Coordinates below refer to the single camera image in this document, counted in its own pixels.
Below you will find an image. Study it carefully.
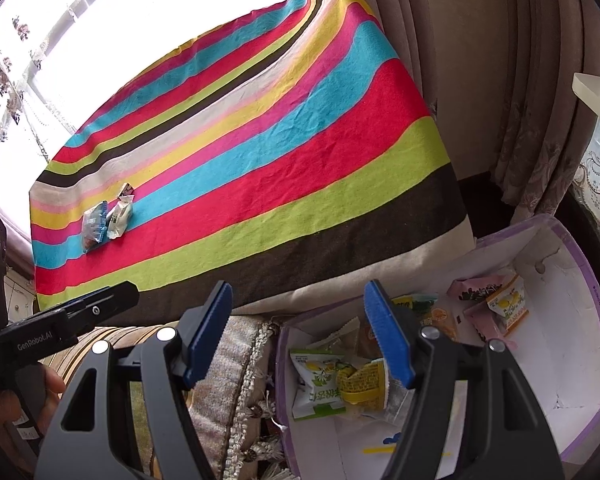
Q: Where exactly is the blue snack packet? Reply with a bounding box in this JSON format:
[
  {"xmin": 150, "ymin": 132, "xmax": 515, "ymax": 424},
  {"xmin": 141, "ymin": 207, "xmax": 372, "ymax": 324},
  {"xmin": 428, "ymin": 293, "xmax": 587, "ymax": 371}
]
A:
[{"xmin": 81, "ymin": 201, "xmax": 111, "ymax": 254}]

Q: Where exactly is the silvery white snack packet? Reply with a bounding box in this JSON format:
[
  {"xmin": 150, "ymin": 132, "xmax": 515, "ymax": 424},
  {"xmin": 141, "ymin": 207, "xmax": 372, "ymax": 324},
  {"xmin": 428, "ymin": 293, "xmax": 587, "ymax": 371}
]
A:
[{"xmin": 107, "ymin": 197, "xmax": 134, "ymax": 240}]

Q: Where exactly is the pink packet with dark print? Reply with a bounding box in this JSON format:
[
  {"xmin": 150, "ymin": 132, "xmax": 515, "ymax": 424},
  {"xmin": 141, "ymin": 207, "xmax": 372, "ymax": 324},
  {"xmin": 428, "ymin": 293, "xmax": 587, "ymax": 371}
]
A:
[{"xmin": 447, "ymin": 276, "xmax": 516, "ymax": 303}]

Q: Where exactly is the green white snack packet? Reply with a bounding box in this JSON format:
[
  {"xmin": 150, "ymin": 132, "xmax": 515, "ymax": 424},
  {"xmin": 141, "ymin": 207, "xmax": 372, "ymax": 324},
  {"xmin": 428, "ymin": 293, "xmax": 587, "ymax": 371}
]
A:
[{"xmin": 289, "ymin": 347, "xmax": 353, "ymax": 420}]

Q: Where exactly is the orange snack packet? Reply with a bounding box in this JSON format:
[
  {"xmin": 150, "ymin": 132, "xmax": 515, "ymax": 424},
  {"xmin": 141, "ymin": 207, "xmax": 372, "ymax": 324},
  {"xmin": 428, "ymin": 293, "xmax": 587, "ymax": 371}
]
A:
[{"xmin": 420, "ymin": 305, "xmax": 460, "ymax": 343}]

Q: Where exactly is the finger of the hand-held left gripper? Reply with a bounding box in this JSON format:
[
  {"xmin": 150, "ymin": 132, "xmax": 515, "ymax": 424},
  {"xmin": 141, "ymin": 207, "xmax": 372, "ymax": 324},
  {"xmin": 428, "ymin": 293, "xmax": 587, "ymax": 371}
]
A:
[{"xmin": 35, "ymin": 281, "xmax": 140, "ymax": 346}]

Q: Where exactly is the plain pink snack packet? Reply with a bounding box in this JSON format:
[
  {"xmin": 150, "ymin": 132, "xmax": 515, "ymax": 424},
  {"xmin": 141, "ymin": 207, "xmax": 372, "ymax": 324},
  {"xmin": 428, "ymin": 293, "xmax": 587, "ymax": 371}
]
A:
[{"xmin": 464, "ymin": 302, "xmax": 518, "ymax": 348}]

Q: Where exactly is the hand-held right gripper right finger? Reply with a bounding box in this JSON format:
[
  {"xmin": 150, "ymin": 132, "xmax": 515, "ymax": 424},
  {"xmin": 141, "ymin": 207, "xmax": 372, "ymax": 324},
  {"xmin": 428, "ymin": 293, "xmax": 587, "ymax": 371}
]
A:
[{"xmin": 363, "ymin": 280, "xmax": 565, "ymax": 480}]

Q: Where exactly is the multicolour striped tablecloth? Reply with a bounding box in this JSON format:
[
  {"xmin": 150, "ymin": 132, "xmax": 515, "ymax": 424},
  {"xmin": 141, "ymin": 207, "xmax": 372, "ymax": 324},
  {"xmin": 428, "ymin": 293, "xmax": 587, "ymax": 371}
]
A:
[{"xmin": 29, "ymin": 0, "xmax": 478, "ymax": 313}]

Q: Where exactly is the clear crinkled snack packet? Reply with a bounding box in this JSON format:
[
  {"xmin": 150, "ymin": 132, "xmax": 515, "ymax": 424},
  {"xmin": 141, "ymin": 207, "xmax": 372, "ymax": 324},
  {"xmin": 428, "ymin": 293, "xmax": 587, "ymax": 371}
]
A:
[{"xmin": 382, "ymin": 380, "xmax": 416, "ymax": 423}]

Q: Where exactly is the beige curtain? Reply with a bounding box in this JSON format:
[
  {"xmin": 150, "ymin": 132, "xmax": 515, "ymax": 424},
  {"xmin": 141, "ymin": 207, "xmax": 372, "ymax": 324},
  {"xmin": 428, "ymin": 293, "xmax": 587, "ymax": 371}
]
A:
[{"xmin": 285, "ymin": 0, "xmax": 600, "ymax": 211}]

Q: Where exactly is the white packet with orange edge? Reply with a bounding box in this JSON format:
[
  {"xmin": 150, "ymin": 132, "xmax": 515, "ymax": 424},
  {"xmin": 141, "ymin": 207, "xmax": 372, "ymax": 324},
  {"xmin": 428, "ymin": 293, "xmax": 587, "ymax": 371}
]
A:
[{"xmin": 486, "ymin": 274, "xmax": 530, "ymax": 332}]

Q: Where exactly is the white box with purple edge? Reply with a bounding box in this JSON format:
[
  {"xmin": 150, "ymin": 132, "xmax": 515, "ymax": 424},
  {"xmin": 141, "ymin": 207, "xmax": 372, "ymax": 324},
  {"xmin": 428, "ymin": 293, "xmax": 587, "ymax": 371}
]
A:
[{"xmin": 275, "ymin": 214, "xmax": 600, "ymax": 480}]

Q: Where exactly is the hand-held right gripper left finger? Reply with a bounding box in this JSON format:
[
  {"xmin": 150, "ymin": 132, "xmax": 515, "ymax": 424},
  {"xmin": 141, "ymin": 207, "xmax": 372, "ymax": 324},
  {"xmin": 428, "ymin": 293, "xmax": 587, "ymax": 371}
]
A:
[{"xmin": 35, "ymin": 280, "xmax": 233, "ymax": 480}]

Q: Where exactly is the person's left hand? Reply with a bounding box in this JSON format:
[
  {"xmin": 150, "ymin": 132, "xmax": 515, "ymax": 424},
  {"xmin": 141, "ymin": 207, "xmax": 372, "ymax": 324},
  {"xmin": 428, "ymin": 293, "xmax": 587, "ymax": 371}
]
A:
[{"xmin": 40, "ymin": 364, "xmax": 67, "ymax": 425}]

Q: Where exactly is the green yellow snack packet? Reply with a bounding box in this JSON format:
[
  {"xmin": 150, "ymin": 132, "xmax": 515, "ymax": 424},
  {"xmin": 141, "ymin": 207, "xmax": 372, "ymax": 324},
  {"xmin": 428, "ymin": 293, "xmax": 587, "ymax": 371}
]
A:
[{"xmin": 391, "ymin": 294, "xmax": 438, "ymax": 313}]

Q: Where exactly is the sheer floral window curtain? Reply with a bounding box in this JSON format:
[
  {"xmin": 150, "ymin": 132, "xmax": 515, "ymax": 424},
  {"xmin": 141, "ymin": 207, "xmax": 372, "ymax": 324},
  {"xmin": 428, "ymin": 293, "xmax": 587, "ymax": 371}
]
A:
[{"xmin": 0, "ymin": 0, "xmax": 111, "ymax": 196}]

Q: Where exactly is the beige fringed cushion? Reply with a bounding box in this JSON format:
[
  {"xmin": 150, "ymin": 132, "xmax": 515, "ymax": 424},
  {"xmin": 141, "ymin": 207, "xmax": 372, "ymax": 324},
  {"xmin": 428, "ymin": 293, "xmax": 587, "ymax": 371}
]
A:
[{"xmin": 185, "ymin": 315, "xmax": 286, "ymax": 480}]

